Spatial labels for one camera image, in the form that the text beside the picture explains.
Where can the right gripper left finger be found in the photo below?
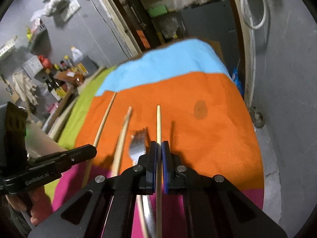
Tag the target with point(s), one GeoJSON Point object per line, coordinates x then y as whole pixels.
{"type": "Point", "coordinates": [105, 207]}

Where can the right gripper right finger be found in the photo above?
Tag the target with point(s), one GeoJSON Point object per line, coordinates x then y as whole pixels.
{"type": "Point", "coordinates": [213, 206]}

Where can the wooden chopstick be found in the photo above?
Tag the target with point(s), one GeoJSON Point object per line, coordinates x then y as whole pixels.
{"type": "Point", "coordinates": [159, 176]}
{"type": "Point", "coordinates": [120, 144]}
{"type": "Point", "coordinates": [141, 212]}
{"type": "Point", "coordinates": [96, 141]}

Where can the steel fork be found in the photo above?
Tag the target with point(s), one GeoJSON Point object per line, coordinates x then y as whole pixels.
{"type": "Point", "coordinates": [137, 148]}

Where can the person's left hand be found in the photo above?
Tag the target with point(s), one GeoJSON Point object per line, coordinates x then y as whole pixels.
{"type": "Point", "coordinates": [41, 208]}

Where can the hanging beige towel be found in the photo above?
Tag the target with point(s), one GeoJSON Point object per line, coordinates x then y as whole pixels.
{"type": "Point", "coordinates": [24, 87]}

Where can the dark soy sauce bottle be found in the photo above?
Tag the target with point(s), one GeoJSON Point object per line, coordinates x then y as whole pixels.
{"type": "Point", "coordinates": [59, 88]}

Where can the red plastic bag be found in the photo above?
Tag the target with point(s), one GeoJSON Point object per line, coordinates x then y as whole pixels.
{"type": "Point", "coordinates": [46, 63]}

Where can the multicolour patchwork cloth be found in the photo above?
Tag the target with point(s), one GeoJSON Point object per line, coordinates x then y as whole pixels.
{"type": "Point", "coordinates": [203, 116]}

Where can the large oil jug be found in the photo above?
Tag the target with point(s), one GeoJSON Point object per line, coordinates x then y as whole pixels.
{"type": "Point", "coordinates": [83, 62]}

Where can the hanging plastic bag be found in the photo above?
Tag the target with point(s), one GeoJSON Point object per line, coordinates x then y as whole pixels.
{"type": "Point", "coordinates": [51, 8]}

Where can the dark grey cabinet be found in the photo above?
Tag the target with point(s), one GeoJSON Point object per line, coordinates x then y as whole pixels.
{"type": "Point", "coordinates": [214, 21]}

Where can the white wall box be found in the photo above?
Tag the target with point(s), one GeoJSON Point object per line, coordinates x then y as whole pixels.
{"type": "Point", "coordinates": [33, 66]}

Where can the white wall basket shelf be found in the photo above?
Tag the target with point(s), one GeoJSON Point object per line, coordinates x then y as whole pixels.
{"type": "Point", "coordinates": [8, 47]}

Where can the grey wall rack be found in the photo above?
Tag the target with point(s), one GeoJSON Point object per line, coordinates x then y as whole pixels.
{"type": "Point", "coordinates": [35, 33]}

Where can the wall socket panel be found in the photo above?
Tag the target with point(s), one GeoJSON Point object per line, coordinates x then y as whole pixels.
{"type": "Point", "coordinates": [70, 10]}

